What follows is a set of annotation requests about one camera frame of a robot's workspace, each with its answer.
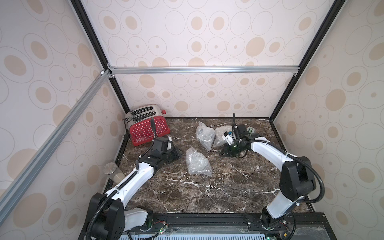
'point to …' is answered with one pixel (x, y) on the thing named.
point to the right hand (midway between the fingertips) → (225, 153)
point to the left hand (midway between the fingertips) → (187, 151)
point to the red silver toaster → (138, 121)
